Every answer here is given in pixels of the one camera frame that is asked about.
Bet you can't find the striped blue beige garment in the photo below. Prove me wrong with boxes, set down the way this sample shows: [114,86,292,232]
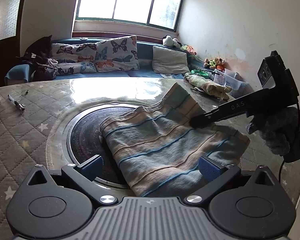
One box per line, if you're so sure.
[100,83,250,198]

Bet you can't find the gloved right hand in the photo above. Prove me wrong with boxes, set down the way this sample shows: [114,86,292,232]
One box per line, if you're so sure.
[247,107,300,163]

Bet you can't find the black round induction cooktop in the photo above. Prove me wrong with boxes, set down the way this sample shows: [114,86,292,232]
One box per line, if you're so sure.
[65,103,138,189]

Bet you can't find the folded yellow beige cloth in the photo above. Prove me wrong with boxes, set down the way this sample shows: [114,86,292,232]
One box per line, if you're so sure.
[184,73,232,100]

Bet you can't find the clear plastic storage box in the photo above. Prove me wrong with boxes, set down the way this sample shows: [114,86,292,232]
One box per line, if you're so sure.
[213,70,247,90]

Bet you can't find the brown green plush toy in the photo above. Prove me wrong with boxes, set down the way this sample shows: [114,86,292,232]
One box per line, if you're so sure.
[204,57,225,72]

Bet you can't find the grey plain cushion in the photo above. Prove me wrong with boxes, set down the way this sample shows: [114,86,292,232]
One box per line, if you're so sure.
[152,46,189,75]

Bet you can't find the orange green plush toy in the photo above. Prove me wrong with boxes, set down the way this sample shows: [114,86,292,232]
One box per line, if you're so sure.
[181,45,197,56]

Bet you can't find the blue sofa bench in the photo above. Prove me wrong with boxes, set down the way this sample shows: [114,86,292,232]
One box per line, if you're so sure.
[5,37,206,86]

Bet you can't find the grey quilted star table cover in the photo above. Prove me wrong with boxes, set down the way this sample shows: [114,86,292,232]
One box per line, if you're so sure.
[0,77,300,239]

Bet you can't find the white plush toy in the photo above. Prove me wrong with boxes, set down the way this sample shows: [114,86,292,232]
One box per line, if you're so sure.
[162,35,182,49]

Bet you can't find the small pen on table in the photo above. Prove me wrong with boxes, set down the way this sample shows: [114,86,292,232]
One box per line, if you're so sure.
[8,94,25,112]

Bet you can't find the large butterfly print pillow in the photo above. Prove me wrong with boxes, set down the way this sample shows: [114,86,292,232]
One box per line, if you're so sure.
[94,35,140,73]

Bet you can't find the black bag on sofa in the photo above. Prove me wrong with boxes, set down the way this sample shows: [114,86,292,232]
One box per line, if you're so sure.
[17,35,58,81]

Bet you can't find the small butterfly print pillow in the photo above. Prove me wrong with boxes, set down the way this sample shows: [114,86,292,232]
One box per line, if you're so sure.
[50,43,97,75]

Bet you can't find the blue chair back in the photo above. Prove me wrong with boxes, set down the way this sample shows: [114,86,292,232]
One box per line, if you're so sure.
[4,64,31,86]

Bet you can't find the window with green frame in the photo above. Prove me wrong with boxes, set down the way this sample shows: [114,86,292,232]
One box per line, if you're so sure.
[76,0,183,31]

